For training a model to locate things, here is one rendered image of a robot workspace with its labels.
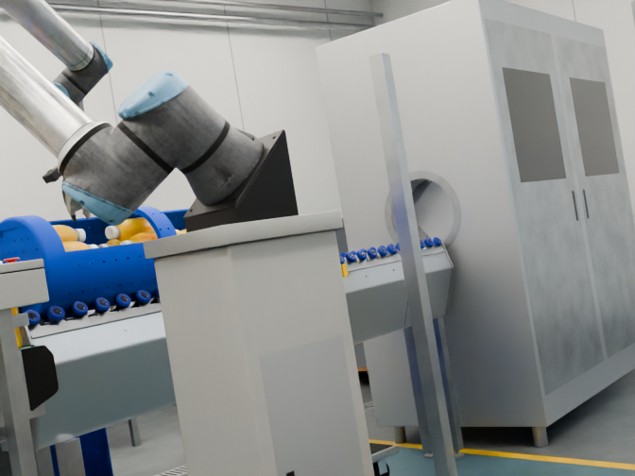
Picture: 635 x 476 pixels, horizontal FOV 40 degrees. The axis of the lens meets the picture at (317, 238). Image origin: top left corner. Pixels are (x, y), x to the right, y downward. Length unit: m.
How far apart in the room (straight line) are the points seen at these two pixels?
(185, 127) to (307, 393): 0.61
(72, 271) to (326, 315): 0.79
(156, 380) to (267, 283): 0.88
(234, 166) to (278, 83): 5.71
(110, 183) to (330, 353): 0.58
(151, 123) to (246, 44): 5.65
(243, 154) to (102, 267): 0.72
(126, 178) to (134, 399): 0.90
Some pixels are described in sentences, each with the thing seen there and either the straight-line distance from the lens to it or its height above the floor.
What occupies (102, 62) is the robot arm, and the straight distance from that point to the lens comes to 2.48.
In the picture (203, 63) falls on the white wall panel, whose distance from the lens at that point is 7.13.
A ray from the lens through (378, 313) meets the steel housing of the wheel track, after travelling 3.46.
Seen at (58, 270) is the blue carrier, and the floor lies 1.07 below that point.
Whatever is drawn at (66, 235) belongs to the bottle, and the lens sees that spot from 2.50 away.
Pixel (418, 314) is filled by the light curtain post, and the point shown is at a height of 0.71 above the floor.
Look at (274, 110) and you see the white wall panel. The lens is 7.45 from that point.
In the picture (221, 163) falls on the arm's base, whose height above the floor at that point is 1.23.
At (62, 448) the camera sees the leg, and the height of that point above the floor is 0.61.
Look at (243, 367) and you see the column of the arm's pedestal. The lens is 1.75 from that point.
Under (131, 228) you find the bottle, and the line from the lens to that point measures 2.65.
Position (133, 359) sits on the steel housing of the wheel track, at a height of 0.80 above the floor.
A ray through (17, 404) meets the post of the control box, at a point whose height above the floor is 0.79.
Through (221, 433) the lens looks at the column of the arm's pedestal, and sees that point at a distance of 1.87.
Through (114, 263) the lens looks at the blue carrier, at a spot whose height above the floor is 1.07.
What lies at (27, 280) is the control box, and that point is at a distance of 2.05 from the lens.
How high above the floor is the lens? 1.03
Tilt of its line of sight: level
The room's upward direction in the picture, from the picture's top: 9 degrees counter-clockwise
